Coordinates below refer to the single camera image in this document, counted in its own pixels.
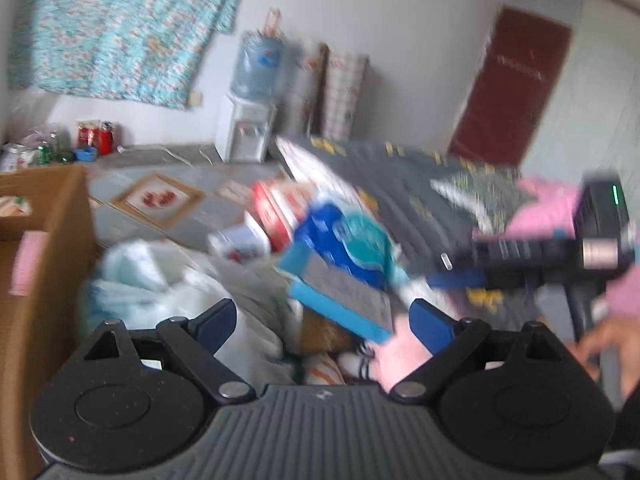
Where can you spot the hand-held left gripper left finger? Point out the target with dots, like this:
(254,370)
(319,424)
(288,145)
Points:
(215,322)

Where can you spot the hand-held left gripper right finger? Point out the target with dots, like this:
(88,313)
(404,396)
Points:
(430,327)

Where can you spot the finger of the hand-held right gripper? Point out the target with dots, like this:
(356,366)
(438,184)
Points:
(475,260)

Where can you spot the blue teal packet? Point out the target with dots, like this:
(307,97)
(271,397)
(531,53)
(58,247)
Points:
(350,235)

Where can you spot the cardboard box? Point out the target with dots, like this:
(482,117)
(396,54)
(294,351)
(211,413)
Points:
(45,350)

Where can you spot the person's right hand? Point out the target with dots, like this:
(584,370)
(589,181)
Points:
(620,345)

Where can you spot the light pink plush cloth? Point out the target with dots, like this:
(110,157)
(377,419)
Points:
(400,360)

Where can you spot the grey speckled cloth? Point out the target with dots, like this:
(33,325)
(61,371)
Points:
(480,195)

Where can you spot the white plastic bag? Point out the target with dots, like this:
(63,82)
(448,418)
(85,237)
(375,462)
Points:
(150,280)

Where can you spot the small white box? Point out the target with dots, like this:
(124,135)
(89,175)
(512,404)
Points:
(240,240)

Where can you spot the blue-edged grey flat box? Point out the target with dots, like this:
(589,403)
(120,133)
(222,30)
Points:
(345,300)

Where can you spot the red white packet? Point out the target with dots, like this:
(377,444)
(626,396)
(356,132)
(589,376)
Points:
(275,210)

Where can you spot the dark red door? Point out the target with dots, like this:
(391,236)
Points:
(510,90)

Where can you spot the pink packet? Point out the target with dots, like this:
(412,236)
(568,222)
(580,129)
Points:
(32,265)

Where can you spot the white water dispenser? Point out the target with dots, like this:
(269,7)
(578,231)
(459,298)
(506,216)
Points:
(245,130)

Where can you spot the checked rolled mat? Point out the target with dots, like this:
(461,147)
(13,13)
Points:
(345,95)
(307,85)

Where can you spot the small blue box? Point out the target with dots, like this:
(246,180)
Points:
(85,154)

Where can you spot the red cans pack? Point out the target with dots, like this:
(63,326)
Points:
(95,137)

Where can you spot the red white box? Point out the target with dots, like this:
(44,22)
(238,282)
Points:
(274,22)

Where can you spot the floral teal wall cloth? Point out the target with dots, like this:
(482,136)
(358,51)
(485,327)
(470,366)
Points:
(125,25)

